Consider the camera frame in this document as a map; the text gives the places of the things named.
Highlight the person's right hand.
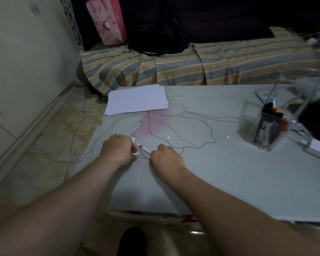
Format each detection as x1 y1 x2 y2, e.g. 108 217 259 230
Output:
149 144 187 182

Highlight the person's left hand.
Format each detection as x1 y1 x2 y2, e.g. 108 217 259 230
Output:
100 134 138 168

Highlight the white marker with pink cap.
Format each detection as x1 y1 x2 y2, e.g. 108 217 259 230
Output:
137 143 152 154

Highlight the person's right forearm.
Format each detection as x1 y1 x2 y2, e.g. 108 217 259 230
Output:
164 169 320 256

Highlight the person's left forearm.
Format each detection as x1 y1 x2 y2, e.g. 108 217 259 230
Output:
0 157 121 256

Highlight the stack of white paper sheets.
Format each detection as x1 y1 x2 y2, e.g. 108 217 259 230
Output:
105 84 169 116

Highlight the black shoe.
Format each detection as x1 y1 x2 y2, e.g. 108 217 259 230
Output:
117 226 148 256

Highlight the striped bed sheet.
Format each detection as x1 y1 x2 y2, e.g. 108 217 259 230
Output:
79 26 320 95

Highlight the clear acrylic pen holder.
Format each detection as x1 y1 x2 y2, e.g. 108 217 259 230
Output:
238 98 297 152

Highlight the black-capped marker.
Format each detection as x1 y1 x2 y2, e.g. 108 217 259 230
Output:
256 102 276 143

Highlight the black backpack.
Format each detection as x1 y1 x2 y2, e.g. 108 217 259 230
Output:
127 0 190 57

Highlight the pink gift bag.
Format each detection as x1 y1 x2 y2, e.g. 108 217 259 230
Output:
86 0 128 47

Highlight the red-capped marker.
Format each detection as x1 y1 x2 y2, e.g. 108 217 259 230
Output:
272 118 290 147

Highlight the white power adapter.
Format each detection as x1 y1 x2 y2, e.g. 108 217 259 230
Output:
305 138 320 159

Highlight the clear plastic stand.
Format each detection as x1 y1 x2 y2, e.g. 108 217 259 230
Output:
267 57 320 119

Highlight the black pouch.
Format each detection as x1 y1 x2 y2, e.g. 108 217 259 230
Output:
298 102 320 145

